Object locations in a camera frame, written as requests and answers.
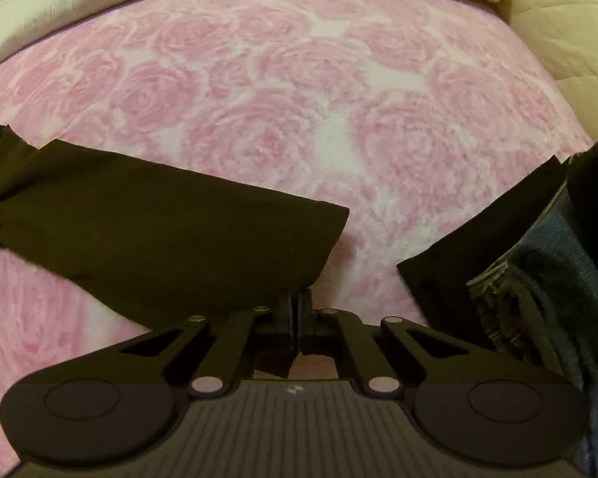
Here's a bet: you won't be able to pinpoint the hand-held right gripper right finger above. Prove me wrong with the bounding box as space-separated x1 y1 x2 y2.
299 289 472 399

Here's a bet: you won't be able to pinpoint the person's black top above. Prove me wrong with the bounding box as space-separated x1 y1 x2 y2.
396 119 598 354

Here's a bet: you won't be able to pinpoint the pink floral blanket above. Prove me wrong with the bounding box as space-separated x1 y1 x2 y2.
0 0 596 464

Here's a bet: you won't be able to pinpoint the person's jeans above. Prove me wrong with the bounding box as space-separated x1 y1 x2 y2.
466 192 598 478

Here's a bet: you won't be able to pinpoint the black garment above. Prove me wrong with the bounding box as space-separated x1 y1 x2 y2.
0 123 350 379

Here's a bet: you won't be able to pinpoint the beige quilted cushion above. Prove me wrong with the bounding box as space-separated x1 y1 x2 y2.
497 0 598 153

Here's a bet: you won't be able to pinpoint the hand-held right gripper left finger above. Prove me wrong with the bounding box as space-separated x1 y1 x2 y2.
120 291 295 399

